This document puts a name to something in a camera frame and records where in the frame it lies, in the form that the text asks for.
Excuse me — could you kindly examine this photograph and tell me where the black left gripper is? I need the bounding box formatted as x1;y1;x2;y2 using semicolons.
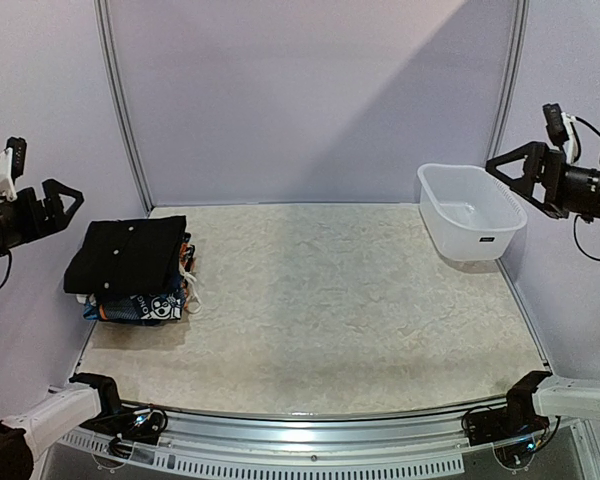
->
0;172;85;252

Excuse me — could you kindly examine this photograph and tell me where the black garment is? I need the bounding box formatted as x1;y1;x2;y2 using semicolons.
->
63;216;187;296

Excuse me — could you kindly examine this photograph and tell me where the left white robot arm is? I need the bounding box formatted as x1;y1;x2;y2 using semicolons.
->
0;179;129;479

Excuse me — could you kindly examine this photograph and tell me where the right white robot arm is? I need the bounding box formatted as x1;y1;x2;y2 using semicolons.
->
485;103;600;436

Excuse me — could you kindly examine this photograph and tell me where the white plastic basket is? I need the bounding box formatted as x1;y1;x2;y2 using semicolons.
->
417;163;527;262

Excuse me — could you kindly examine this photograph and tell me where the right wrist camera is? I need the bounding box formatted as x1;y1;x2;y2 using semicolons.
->
542;103;581;165

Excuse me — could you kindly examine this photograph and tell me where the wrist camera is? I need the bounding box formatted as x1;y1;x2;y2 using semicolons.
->
542;103;581;165
0;137;27;202

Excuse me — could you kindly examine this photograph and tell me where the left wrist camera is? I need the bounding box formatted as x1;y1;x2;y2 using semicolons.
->
0;137;27;202

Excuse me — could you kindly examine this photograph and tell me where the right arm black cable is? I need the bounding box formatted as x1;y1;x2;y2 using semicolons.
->
572;114;600;262

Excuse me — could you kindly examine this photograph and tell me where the right wall aluminium profile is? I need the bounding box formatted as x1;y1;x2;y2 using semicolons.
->
485;0;529;160

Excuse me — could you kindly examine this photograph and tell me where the wall aluminium profile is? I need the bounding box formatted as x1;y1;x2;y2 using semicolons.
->
485;0;529;160
94;0;155;214

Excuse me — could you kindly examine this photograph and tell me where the white drawstring cord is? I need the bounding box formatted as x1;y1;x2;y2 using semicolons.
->
177;262;204;314

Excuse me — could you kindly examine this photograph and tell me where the left wall aluminium profile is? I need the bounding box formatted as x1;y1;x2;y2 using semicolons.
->
94;0;155;214

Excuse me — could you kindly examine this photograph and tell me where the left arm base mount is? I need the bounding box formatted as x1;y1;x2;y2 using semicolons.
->
69;373;169;459

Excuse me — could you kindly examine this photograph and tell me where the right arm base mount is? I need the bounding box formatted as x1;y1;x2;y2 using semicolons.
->
461;371;561;472

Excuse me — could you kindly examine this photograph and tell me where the aluminium front rail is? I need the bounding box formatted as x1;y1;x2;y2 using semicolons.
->
19;384;600;480

